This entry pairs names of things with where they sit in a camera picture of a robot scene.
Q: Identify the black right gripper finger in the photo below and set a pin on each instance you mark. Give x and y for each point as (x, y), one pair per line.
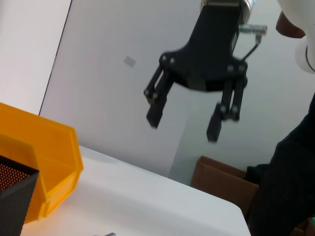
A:
(156, 113)

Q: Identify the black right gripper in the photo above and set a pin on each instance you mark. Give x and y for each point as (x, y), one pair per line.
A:
(209, 54)

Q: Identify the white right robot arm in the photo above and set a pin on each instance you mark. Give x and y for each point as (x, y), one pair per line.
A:
(301, 56)

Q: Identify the black mesh pen holder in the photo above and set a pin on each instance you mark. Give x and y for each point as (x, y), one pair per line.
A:
(17, 196)

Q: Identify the person's bare hand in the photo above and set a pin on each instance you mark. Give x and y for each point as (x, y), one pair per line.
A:
(289, 28)

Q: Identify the brown cardboard box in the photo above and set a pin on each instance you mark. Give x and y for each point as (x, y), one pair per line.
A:
(304, 228)
(221, 182)

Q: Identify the person in dark clothing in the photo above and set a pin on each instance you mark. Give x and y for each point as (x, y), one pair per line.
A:
(285, 184)

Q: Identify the yellow plastic bin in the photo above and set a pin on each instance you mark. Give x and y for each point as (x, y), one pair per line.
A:
(56, 147)

